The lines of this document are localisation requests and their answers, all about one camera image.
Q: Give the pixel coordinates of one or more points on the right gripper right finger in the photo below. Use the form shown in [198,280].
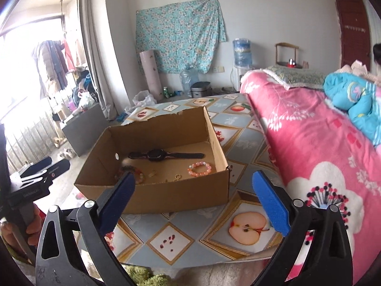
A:
[328,260]

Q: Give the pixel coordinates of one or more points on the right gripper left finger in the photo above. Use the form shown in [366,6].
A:
[58,259]

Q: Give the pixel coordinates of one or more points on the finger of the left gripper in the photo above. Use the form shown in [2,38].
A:
[51,172]
[36,168]

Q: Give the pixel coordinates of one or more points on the black smart watch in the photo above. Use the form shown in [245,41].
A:
[160,155]

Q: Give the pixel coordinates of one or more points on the person's left hand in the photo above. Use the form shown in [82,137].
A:
[33,230]

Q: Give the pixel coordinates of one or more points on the grey storage box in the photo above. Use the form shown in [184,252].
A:
[82,131]

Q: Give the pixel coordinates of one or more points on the fruit-print tablecloth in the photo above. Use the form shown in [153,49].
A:
[189,238]

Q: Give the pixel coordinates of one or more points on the pink floral blanket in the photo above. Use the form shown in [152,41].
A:
[322,158]

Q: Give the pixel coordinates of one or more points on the hanging clothes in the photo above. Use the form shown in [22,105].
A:
[67,92]

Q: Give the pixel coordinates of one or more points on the white plastic bag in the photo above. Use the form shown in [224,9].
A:
[142,99]

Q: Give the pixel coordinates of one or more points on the grey curtain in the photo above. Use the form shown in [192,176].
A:
[93,59]

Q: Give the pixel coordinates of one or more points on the brown cardboard box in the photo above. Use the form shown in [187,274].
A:
[176,160]

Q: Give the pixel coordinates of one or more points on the green drink can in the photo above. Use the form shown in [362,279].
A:
[166,92]

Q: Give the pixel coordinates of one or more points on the pink rolled mat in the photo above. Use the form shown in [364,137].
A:
[150,69]

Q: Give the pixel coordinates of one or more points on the blue padded jacket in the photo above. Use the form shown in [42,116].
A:
[359,98]

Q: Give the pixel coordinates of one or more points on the grey patterned pillow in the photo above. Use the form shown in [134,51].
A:
[295,77]

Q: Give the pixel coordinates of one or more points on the black rice cooker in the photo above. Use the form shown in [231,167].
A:
[201,89]

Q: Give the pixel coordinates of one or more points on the white water dispenser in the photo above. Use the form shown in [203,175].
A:
[237,74]

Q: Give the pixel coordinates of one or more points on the blue water bottle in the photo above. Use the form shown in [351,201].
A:
[242,52]

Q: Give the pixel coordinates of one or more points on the wooden chair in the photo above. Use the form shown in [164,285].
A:
[286,55]

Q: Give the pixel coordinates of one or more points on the person with black hair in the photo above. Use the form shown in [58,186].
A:
[377,57]

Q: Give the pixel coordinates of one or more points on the dark red door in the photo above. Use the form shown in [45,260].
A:
[355,34]

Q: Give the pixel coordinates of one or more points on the turquoise floral wall cloth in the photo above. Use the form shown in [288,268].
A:
[181,35]

